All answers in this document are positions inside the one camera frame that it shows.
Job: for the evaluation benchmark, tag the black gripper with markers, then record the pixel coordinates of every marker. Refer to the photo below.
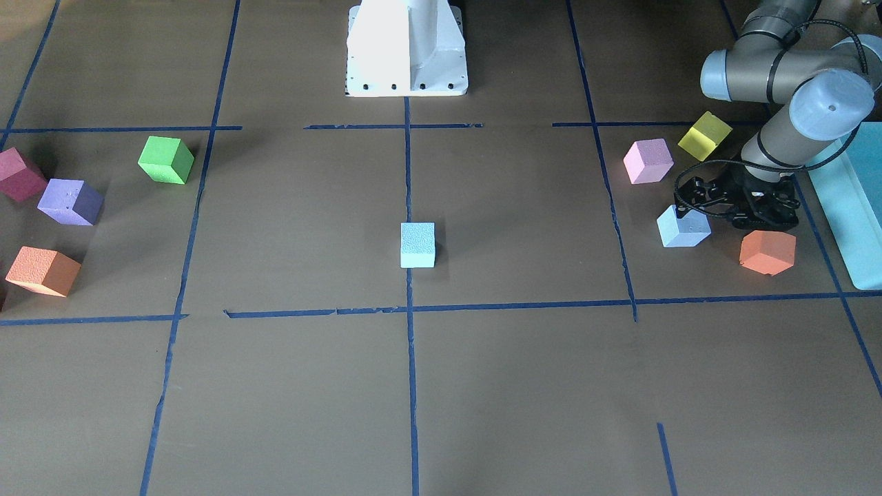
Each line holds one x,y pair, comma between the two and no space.
739,193

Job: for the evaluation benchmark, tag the pale blue foam block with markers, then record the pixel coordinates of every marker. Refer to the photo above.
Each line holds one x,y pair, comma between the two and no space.
686,231

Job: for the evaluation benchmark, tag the light blue foam block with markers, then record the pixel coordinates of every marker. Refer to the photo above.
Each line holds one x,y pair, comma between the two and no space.
417,245

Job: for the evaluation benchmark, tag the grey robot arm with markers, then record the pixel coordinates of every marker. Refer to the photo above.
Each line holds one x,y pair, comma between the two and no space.
823,96

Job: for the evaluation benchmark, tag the yellow foam block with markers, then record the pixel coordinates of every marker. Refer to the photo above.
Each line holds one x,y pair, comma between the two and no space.
705,136

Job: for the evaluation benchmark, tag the lilac foam block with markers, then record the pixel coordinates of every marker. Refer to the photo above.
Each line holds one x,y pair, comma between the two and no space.
648,161

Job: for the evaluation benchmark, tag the smooth orange foam block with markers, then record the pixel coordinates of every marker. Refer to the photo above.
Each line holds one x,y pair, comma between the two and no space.
768,252

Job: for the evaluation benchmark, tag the teal plastic bin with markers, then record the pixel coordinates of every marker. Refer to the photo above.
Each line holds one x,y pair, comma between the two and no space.
849,191

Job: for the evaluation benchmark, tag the green foam block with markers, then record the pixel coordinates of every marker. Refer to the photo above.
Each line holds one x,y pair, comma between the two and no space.
166,160

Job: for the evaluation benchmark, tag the purple foam block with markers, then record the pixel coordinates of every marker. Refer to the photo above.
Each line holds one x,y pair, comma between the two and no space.
71,202

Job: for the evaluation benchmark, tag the textured orange foam block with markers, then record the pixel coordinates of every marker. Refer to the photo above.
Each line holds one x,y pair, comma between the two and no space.
42,271

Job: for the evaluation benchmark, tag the dark pink foam block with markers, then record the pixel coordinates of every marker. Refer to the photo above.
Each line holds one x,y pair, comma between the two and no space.
21,179

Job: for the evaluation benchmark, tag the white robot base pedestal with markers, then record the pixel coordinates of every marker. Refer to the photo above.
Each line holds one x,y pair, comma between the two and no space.
406,49

